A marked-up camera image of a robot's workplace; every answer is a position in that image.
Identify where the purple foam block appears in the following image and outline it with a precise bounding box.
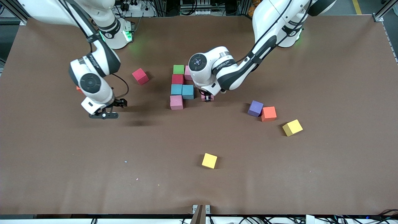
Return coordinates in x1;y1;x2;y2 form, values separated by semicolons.
248;100;264;118

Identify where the brown paper table cover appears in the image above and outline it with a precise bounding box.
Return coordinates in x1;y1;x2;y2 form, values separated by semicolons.
0;15;398;216

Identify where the white power strip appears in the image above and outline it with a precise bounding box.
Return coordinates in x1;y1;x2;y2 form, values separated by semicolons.
120;0;156;17

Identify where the metal equipment shelf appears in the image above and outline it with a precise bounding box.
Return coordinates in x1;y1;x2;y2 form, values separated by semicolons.
180;0;220;16

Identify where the yellow foam block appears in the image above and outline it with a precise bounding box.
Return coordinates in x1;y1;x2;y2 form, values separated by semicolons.
201;153;218;170
282;119;303;137

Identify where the pink foam block chipped corner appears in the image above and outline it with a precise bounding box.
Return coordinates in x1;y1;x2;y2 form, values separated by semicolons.
170;95;184;110

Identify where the metal table edge bracket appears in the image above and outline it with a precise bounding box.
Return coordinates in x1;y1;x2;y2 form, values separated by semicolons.
192;204;211;224

